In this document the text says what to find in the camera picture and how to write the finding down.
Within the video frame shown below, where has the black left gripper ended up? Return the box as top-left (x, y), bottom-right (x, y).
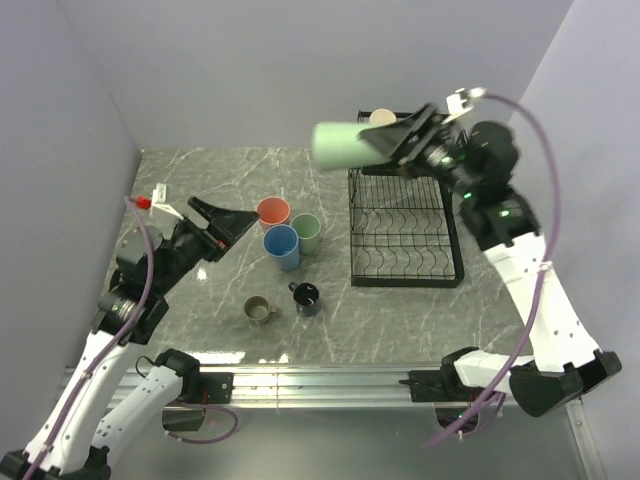
top-left (154, 195), bottom-right (260, 294)

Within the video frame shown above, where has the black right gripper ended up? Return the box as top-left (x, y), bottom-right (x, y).
top-left (359, 102), bottom-right (481, 199)

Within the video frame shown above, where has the beige plastic tumbler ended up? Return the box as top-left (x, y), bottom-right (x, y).
top-left (369, 108), bottom-right (397, 127)

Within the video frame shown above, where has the pink plastic tumbler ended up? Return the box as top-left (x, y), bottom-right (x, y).
top-left (256, 196), bottom-right (291, 233)

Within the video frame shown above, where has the large green plastic tumbler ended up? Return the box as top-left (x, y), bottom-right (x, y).
top-left (311, 122), bottom-right (387, 171)

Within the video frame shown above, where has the blue plastic tumbler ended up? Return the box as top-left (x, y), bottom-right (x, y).
top-left (263, 224), bottom-right (300, 271)

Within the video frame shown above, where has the small green plastic tumbler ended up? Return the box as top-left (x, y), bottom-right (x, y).
top-left (291, 213), bottom-right (321, 255)

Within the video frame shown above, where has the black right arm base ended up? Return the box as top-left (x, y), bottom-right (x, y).
top-left (398, 369), bottom-right (483, 404)

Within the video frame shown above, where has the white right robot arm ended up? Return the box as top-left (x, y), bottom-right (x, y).
top-left (358, 105), bottom-right (622, 417)

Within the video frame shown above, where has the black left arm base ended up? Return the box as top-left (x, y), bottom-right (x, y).
top-left (200, 371), bottom-right (234, 405)

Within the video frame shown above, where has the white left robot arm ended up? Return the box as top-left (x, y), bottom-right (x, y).
top-left (1, 197), bottom-right (259, 479)

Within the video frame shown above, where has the olive ceramic mug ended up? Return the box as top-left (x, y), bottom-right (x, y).
top-left (243, 295), bottom-right (280, 326)

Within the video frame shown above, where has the dark blue ceramic mug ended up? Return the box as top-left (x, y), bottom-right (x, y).
top-left (288, 282), bottom-right (321, 317)

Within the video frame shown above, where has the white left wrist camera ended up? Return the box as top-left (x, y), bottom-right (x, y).
top-left (149, 183), bottom-right (183, 222)

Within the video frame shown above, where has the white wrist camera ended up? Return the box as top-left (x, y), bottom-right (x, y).
top-left (443, 87), bottom-right (486, 124)
top-left (149, 183), bottom-right (183, 222)

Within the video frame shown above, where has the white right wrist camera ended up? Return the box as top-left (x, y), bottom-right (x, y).
top-left (443, 87), bottom-right (486, 124)

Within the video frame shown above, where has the black wire dish rack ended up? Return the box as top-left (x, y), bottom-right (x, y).
top-left (348, 107), bottom-right (475, 289)

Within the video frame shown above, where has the aluminium mounting rail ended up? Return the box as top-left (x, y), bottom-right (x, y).
top-left (29, 363), bottom-right (609, 480)

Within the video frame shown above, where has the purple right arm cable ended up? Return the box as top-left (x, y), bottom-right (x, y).
top-left (424, 93), bottom-right (562, 449)

